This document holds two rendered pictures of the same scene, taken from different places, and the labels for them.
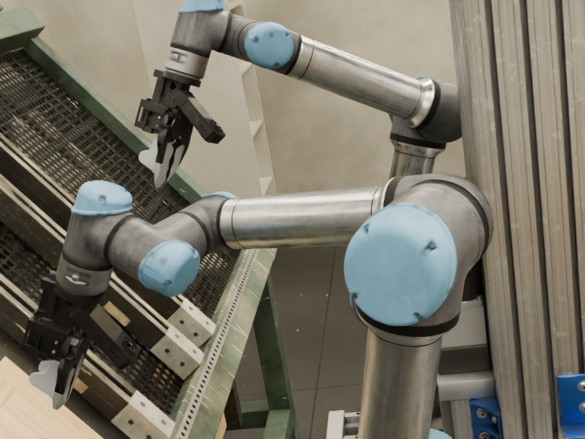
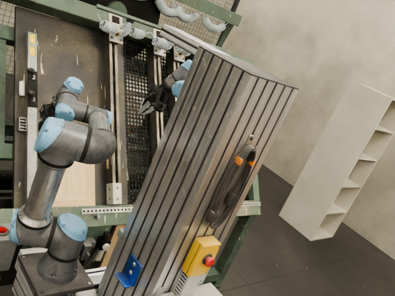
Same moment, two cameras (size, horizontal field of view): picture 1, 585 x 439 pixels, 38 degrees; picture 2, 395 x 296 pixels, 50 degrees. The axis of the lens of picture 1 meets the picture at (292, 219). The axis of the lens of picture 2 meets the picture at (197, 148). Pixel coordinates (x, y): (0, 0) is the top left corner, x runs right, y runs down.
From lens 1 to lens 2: 1.14 m
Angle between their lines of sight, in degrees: 32
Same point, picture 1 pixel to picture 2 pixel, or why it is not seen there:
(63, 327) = (48, 113)
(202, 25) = (181, 72)
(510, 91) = (171, 140)
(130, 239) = (62, 97)
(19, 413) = not seen: hidden behind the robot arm
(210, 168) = (317, 184)
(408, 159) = not seen: hidden behind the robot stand
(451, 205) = (74, 133)
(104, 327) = not seen: hidden behind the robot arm
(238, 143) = (335, 184)
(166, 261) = (59, 108)
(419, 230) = (49, 125)
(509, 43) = (179, 123)
